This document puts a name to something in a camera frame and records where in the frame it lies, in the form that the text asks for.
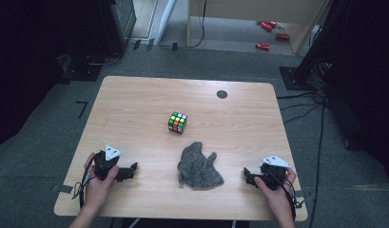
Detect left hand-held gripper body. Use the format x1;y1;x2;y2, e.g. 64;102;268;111
93;144;124;182

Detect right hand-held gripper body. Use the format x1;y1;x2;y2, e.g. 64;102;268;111
255;155;292;191

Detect grey fuzzy cloth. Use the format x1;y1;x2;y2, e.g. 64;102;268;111
177;141;225;190

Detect multicoloured puzzle cube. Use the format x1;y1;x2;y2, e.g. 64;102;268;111
167;110;188;135

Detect person's left hand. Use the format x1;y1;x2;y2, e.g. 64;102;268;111
84;152;121;209

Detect person's right hand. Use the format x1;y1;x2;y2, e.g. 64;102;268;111
253;167;298;214

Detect person's dark clothing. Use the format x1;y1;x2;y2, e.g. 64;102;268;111
120;218;251;228

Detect black stand with base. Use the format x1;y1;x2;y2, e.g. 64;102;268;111
279;0;338;91

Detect black curtain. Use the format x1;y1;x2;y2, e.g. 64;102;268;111
0;0;103;151
323;0;389;180

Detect black cabinet with glass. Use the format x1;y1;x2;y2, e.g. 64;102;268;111
98;0;138;57

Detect light wooden furniture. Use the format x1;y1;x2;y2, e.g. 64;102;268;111
186;0;330;55

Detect left hand-held gripper cable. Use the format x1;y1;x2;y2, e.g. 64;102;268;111
71;163;98;209

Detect hand-held gripper cable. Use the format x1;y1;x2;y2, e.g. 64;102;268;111
277;172;305;222
71;163;98;209

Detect right hand-held gripper cable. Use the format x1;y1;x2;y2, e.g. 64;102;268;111
277;172;305;222

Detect black floor cables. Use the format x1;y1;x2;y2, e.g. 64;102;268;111
276;88;328;228

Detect black stand base plate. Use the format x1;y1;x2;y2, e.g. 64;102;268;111
58;52;104;84

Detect coiled cable bundle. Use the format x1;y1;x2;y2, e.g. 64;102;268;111
308;60;333;90

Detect white metal rail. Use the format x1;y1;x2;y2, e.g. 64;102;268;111
156;0;178;43

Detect hanging black cable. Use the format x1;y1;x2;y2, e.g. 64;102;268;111
182;0;208;49

